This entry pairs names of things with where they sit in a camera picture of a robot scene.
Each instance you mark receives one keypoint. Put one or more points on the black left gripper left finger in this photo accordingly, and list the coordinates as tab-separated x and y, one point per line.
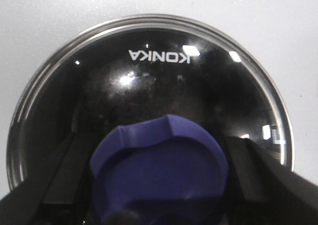
58	192

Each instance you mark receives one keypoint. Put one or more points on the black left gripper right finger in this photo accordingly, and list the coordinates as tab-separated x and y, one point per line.
261	191

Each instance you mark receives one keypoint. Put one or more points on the glass lid with blue knob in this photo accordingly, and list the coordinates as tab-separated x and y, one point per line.
161	93

